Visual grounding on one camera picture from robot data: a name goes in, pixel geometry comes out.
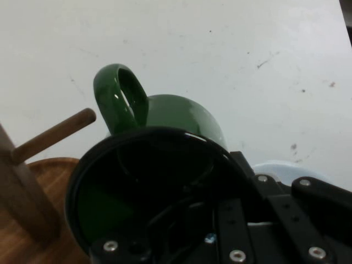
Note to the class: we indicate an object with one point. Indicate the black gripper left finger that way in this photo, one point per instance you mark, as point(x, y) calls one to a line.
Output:
point(233, 233)

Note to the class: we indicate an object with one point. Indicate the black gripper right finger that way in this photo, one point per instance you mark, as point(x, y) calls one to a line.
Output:
point(316, 214)

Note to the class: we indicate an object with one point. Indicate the green enamel mug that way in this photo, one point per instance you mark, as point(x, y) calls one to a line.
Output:
point(170, 112)

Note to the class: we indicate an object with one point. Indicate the white ceramic bowl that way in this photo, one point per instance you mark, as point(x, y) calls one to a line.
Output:
point(283, 170)

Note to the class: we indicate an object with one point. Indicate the wooden mug tree stand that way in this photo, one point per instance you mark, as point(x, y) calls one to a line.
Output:
point(24, 192)

